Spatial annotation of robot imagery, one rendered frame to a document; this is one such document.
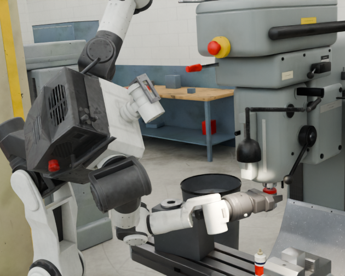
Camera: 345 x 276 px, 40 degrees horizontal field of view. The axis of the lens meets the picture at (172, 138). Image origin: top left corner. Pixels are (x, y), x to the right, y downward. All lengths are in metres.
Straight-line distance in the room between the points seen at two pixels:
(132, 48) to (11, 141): 6.94
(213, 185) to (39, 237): 2.45
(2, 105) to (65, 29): 6.04
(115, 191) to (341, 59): 0.93
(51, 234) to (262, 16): 0.96
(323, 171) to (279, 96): 0.58
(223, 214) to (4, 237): 1.78
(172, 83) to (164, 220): 5.92
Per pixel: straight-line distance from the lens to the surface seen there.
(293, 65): 1.48
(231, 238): 3.75
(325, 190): 2.01
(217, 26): 1.41
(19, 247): 3.12
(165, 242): 2.00
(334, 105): 1.73
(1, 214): 3.00
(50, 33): 9.27
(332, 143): 1.74
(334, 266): 1.97
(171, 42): 7.78
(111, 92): 1.45
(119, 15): 1.60
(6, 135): 1.68
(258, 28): 1.34
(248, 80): 1.47
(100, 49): 1.49
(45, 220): 1.63
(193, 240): 1.91
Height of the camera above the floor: 1.83
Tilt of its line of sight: 13 degrees down
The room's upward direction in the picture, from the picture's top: 4 degrees counter-clockwise
